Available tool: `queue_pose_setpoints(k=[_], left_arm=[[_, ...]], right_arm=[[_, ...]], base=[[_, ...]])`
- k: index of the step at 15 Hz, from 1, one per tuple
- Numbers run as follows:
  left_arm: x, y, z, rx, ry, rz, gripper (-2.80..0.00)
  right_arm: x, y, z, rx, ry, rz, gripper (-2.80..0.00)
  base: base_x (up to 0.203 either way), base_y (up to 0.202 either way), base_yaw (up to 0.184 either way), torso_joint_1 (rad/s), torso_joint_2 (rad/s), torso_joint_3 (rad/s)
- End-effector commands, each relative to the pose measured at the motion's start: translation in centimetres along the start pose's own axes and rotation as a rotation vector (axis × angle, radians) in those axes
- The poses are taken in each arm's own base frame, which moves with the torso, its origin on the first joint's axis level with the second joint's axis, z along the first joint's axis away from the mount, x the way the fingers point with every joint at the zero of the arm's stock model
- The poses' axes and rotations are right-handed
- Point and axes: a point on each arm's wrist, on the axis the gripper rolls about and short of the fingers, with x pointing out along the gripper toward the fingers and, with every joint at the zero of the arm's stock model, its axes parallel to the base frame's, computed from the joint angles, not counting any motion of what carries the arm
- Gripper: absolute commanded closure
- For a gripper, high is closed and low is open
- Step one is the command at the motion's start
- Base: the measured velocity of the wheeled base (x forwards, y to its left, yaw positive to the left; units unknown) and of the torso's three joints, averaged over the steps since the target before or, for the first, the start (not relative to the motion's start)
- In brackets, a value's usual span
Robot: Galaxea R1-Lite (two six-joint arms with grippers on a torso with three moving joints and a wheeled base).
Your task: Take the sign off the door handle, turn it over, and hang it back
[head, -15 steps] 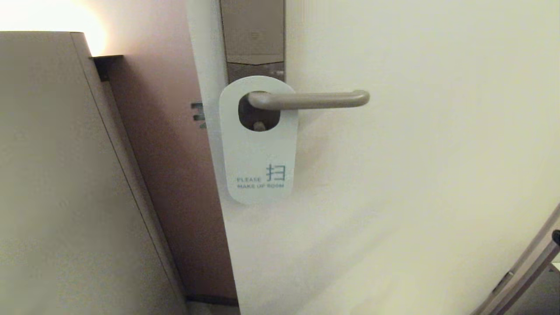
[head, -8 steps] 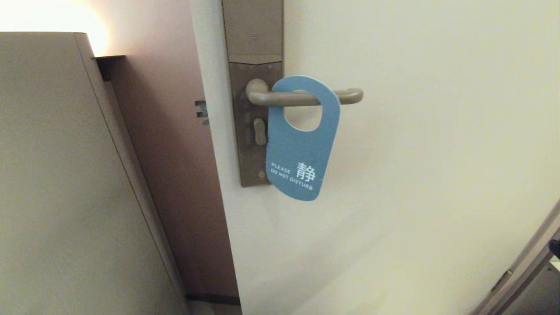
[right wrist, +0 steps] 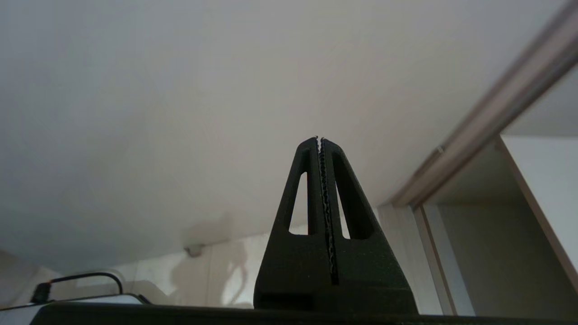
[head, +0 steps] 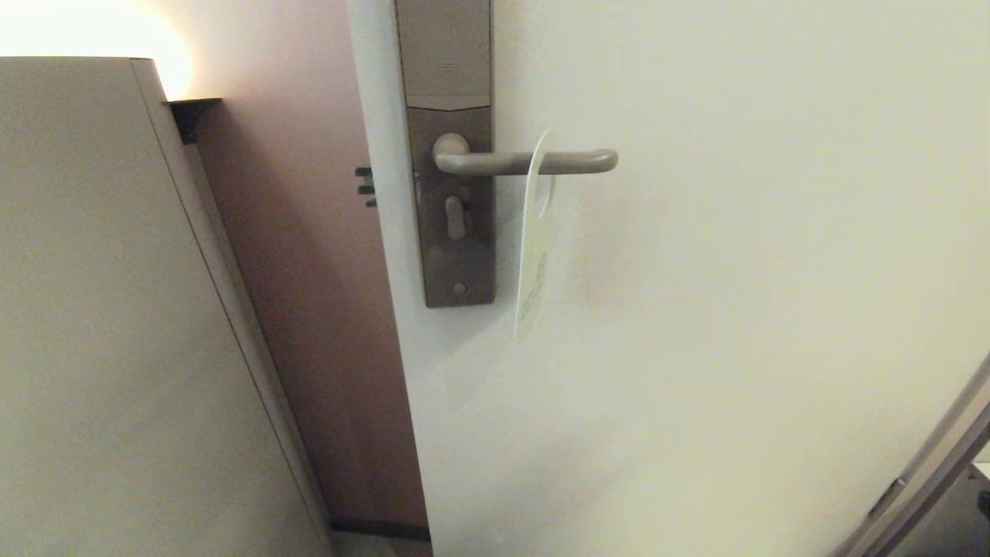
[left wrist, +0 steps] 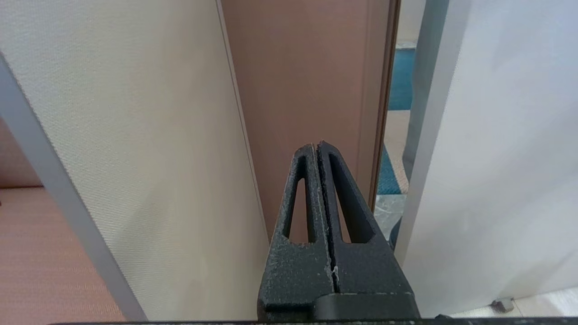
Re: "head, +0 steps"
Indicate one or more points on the blue do-not-disturb door hanger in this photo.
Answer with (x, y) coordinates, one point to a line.
(534, 255)

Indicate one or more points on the white door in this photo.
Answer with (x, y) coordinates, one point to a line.
(735, 348)

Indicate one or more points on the grey-brown metal lock plate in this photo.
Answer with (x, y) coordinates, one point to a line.
(445, 46)

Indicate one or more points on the beige cabinet panel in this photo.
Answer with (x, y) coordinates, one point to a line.
(93, 309)

